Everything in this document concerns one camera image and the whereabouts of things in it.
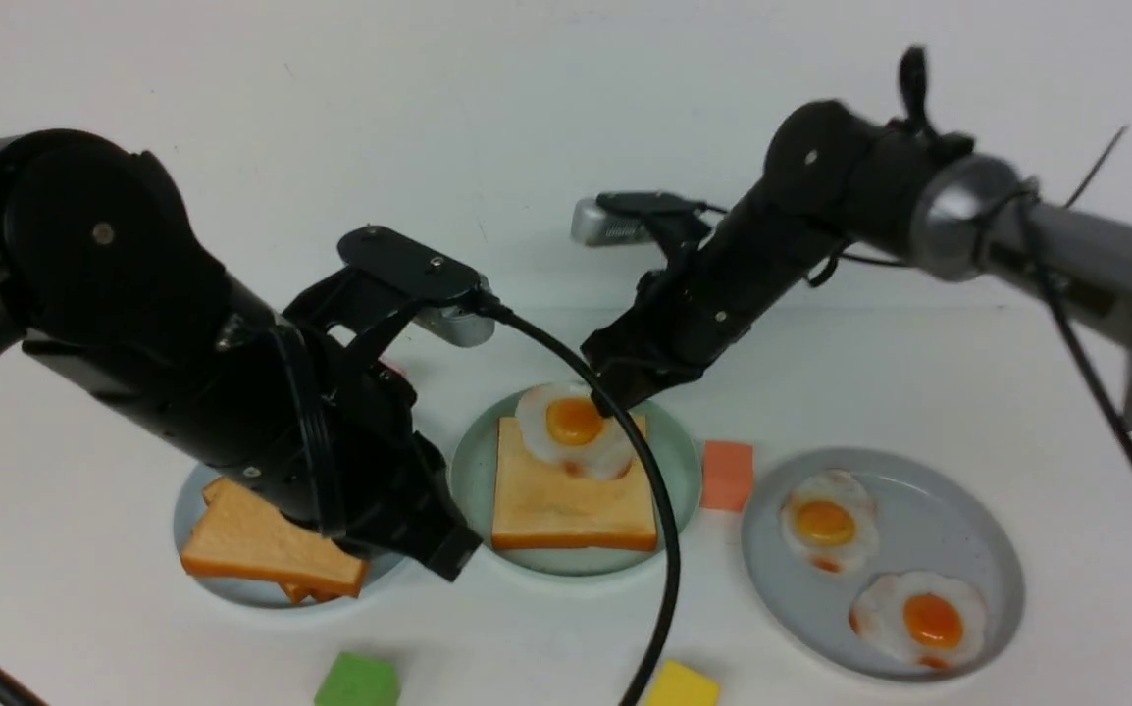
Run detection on toast slice sandwich base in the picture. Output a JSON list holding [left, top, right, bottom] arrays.
[[490, 417, 659, 551]]

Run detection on toast bread slice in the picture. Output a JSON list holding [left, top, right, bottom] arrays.
[[180, 479, 370, 599], [201, 477, 337, 606]]

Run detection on pink wooden block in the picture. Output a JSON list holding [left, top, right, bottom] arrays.
[[375, 359, 408, 380]]

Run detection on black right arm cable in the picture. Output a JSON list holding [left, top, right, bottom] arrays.
[[1017, 126, 1132, 580]]

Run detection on fried egg toy top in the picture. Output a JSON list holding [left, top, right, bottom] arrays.
[[515, 381, 635, 481]]

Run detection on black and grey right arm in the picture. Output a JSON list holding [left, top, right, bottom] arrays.
[[572, 45, 1132, 466]]

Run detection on green wooden block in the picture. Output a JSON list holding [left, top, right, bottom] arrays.
[[312, 652, 401, 706]]

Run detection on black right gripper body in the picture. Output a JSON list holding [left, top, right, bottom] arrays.
[[581, 213, 801, 408]]

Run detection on mint green centre plate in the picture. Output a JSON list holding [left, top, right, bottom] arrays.
[[446, 391, 664, 578]]

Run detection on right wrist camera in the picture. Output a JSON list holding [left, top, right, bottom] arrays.
[[571, 191, 711, 259]]

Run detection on orange wooden block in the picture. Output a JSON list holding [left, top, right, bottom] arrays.
[[698, 439, 754, 514]]

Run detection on light blue bread plate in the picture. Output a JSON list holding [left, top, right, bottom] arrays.
[[172, 464, 406, 617]]

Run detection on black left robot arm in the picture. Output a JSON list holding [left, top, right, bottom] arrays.
[[0, 129, 494, 582]]

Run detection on fried egg toy back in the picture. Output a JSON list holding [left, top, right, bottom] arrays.
[[780, 468, 881, 576]]

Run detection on fried egg toy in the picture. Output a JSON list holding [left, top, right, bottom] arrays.
[[848, 571, 989, 671], [780, 468, 881, 576], [515, 381, 635, 481]]

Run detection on yellow wooden block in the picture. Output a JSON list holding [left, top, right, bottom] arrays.
[[643, 660, 720, 706]]

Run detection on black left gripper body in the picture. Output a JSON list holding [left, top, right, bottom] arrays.
[[272, 267, 481, 582]]

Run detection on fried egg toy front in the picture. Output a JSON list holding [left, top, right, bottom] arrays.
[[848, 571, 989, 671]]

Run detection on grey egg plate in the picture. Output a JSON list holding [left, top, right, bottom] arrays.
[[740, 447, 1024, 685]]

